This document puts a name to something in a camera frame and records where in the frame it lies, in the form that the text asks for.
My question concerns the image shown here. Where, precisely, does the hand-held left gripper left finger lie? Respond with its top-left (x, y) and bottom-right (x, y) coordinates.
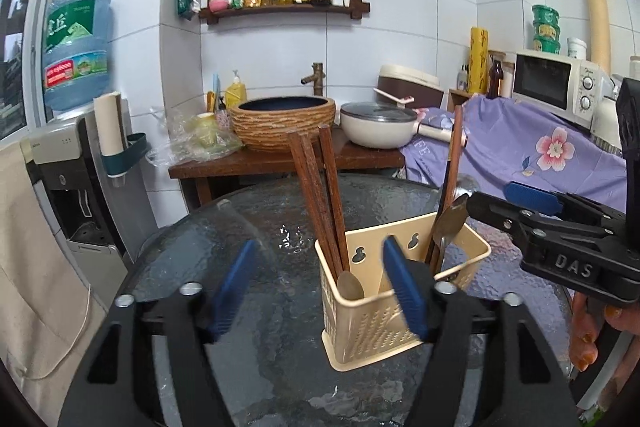
top-left (57, 239), bottom-right (261, 427)

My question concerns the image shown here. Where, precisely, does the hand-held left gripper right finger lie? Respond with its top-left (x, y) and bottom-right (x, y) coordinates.
top-left (382, 237), bottom-right (583, 427)

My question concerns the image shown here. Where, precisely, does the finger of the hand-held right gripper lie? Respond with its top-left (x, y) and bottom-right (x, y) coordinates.
top-left (502, 181), bottom-right (626, 228)
top-left (467, 191), bottom-right (616, 253)

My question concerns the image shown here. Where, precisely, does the shiny metal spoon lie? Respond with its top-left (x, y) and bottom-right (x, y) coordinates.
top-left (431, 193), bottom-right (472, 273)

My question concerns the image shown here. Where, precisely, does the cream plastic utensil holder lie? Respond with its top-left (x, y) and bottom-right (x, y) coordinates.
top-left (314, 211), bottom-right (493, 373)

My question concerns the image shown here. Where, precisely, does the person's right hand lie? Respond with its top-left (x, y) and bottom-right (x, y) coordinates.
top-left (571, 292), bottom-right (640, 373)

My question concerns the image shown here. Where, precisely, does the purple floral cloth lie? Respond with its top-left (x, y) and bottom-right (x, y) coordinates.
top-left (400, 94), bottom-right (633, 253)

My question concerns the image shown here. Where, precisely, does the white electric kettle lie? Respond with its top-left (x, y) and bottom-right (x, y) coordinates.
top-left (590, 74), bottom-right (626, 152)

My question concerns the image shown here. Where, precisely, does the white microwave oven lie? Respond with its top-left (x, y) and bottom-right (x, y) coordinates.
top-left (512, 49), bottom-right (618, 130)

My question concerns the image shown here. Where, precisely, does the brown glass bottle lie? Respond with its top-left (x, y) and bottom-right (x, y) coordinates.
top-left (487, 59), bottom-right (503, 100)

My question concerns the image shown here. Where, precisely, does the small wooden box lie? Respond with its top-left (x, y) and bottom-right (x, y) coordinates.
top-left (446, 88), bottom-right (473, 112)

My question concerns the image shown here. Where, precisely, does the brown wooden side table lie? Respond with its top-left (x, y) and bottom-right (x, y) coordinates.
top-left (168, 127), bottom-right (407, 212)

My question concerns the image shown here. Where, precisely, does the cream pan with lid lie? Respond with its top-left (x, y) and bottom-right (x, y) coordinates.
top-left (339, 102), bottom-right (471, 150)

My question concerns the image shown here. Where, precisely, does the yellow roll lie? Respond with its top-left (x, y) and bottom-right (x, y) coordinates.
top-left (469, 27), bottom-right (490, 96)

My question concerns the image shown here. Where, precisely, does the clear plastic bag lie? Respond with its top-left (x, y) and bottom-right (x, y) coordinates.
top-left (147, 107), bottom-right (246, 168)

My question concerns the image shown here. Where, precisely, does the brown and cream rice cooker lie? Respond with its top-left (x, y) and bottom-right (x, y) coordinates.
top-left (377, 64), bottom-right (445, 110)

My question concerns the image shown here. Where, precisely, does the brown woven basin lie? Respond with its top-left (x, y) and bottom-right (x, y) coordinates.
top-left (229, 96), bottom-right (337, 152)

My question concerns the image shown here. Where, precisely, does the teal plastic holder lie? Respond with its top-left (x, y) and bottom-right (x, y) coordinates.
top-left (102, 133), bottom-right (153, 178)

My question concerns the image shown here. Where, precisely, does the yellow soap dispenser bottle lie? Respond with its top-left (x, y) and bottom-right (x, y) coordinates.
top-left (224, 69), bottom-right (248, 110)

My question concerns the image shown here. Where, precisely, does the tall beige cup stack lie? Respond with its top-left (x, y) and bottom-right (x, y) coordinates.
top-left (580, 0), bottom-right (613, 75)

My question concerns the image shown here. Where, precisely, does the beige hanging cloth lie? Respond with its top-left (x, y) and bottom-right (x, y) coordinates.
top-left (0, 142), bottom-right (116, 427)

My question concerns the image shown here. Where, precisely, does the white cylindrical tube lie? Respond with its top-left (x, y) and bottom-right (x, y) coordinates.
top-left (94, 92), bottom-right (128, 158)

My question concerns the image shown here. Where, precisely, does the brass faucet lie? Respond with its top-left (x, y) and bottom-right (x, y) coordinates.
top-left (300, 62), bottom-right (328, 98)

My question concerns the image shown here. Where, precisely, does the grey water dispenser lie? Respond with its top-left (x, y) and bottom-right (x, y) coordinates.
top-left (20, 112), bottom-right (151, 298)

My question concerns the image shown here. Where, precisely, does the blue water jug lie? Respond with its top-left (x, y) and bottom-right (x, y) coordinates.
top-left (42, 0), bottom-right (113, 112)

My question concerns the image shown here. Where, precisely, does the sliding glass window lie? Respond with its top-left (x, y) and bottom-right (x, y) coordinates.
top-left (0, 0), bottom-right (66, 142)

